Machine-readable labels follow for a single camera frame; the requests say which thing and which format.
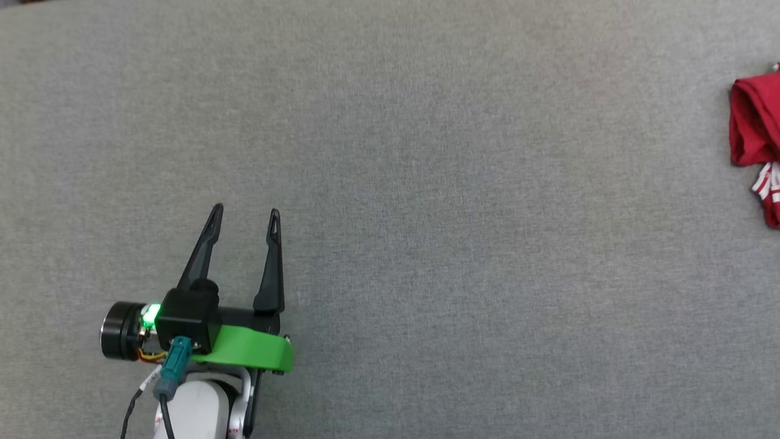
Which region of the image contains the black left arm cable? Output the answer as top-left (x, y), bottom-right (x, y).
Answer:
top-left (119, 336), bottom-right (194, 439)

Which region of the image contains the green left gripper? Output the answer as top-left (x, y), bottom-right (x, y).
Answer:
top-left (100, 203), bottom-right (295, 374)

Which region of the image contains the red and white shirt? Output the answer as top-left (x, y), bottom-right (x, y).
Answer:
top-left (729, 62), bottom-right (780, 230)

